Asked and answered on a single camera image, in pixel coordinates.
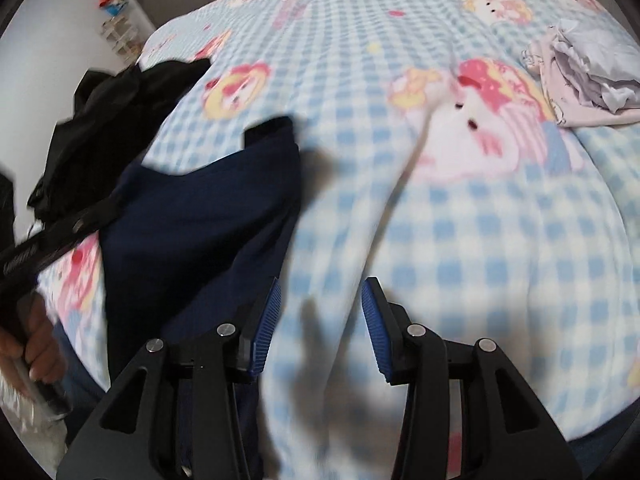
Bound blue checked cartoon blanket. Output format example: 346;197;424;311
37;0;640;480

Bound white wall shelf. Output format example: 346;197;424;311
101;15;142;65

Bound black garment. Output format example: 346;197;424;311
27;58;210;224

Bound navy shorts with silver stripes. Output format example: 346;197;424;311
99;116;303;379

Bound colourful toy on shelf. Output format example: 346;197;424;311
98;0;128;18

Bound lilac crumpled garment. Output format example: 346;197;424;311
521;18;639;128

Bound person's left hand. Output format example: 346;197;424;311
1;292;66;398

